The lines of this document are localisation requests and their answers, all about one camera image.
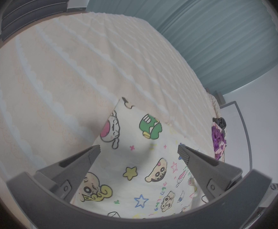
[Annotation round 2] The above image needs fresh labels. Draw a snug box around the pile of clothes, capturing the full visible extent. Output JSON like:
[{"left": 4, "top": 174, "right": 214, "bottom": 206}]
[{"left": 211, "top": 117, "right": 227, "bottom": 163}]

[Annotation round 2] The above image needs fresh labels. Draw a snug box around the bed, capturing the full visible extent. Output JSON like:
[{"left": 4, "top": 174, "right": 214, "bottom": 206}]
[{"left": 0, "top": 0, "right": 226, "bottom": 214}]

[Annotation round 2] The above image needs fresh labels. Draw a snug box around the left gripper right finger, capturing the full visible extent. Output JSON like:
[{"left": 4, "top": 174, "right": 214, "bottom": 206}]
[{"left": 177, "top": 144, "right": 243, "bottom": 201}]

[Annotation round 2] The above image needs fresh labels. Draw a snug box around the blue-green curtain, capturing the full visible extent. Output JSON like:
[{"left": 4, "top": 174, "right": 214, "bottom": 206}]
[{"left": 86, "top": 0, "right": 278, "bottom": 95}]

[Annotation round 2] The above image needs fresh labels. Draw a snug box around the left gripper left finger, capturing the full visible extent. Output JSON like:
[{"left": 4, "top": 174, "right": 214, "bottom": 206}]
[{"left": 35, "top": 145, "right": 101, "bottom": 203}]

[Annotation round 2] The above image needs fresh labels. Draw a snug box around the white printed garment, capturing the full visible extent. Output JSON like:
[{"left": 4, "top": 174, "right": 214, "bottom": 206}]
[{"left": 70, "top": 97, "right": 210, "bottom": 219}]

